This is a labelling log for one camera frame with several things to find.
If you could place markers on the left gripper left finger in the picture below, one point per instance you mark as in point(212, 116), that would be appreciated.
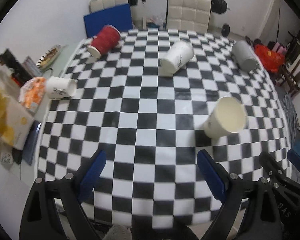
point(40, 218)

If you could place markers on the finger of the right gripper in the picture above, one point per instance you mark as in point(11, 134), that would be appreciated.
point(285, 190)
point(298, 159)

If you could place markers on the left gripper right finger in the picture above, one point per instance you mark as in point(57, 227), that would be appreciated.
point(261, 219)

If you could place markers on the white paper cup with bamboo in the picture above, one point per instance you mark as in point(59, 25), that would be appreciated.
point(228, 117)

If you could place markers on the grey cylindrical cup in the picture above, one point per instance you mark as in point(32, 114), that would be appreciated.
point(244, 56)

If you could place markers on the small white cup with print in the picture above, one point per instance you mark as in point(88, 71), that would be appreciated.
point(57, 87)

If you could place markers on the white paper cup with birds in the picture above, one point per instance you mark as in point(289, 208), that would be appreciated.
point(179, 54)

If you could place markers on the red paper cup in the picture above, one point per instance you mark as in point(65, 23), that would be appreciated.
point(107, 39)

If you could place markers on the dark blue notebook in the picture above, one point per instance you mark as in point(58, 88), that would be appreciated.
point(30, 143)

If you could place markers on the white mug with text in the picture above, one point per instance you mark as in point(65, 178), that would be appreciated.
point(6, 157)

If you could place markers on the yellow white snack bag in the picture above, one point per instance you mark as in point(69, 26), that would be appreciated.
point(15, 122)

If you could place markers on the red plastic bag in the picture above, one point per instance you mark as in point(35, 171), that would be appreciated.
point(270, 60)

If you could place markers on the orange snack package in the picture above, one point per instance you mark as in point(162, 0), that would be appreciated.
point(32, 93)

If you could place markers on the checkered black white tablecloth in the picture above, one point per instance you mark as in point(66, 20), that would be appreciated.
point(150, 124)

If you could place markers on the black box on table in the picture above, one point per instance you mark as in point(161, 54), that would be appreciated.
point(19, 73)

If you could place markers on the small black dumbbell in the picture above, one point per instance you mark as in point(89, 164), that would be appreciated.
point(225, 30)

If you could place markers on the spiky edged decorative plate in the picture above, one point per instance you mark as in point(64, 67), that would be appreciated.
point(49, 57)

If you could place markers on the barbell with black plates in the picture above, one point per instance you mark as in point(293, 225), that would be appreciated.
point(216, 6)

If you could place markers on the white plastic bag on floor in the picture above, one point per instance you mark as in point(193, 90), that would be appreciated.
point(157, 21)

